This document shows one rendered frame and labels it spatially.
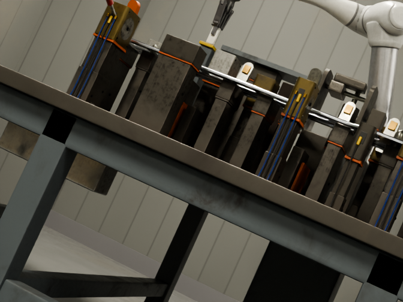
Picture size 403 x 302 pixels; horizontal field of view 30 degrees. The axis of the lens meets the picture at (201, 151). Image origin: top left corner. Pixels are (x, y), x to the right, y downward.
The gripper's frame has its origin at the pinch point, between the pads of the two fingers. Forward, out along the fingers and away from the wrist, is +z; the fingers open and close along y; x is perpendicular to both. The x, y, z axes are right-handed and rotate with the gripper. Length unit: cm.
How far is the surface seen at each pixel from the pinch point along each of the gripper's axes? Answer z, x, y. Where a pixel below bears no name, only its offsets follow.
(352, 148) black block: 29, 75, 54
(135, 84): 33.1, -3.6, 35.5
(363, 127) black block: 23, 75, 54
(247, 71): 12.4, 25.6, 21.0
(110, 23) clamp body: 21, -10, 57
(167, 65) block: 26, 12, 54
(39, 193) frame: 75, 17, 100
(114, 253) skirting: 116, -92, -226
